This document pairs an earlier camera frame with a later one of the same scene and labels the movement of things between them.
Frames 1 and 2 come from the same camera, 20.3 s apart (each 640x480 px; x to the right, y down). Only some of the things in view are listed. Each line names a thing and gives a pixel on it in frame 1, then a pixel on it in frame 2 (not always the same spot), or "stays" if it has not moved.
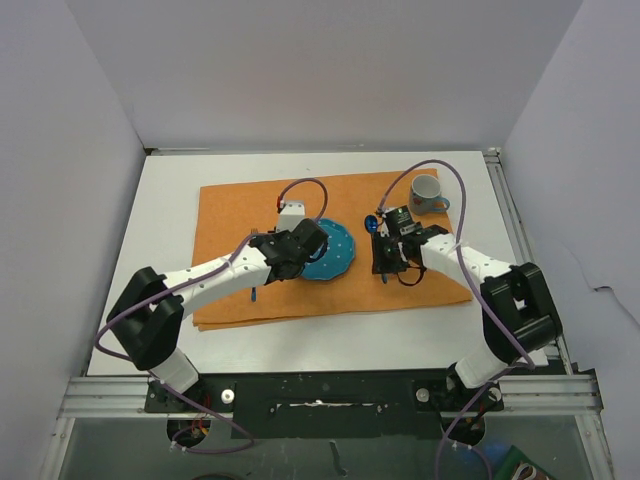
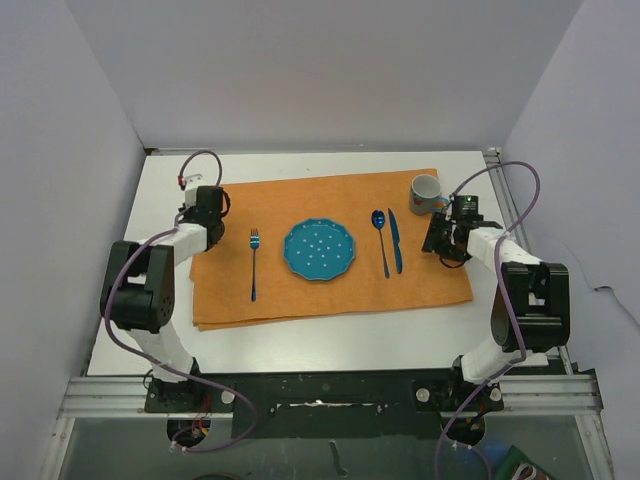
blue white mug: x=425 y=196 stays
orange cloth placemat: x=231 y=215 stays
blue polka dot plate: x=338 y=256 stays
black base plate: x=354 y=404 stays
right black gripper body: x=389 y=258 to x=440 y=238
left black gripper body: x=299 y=269 to x=187 y=211
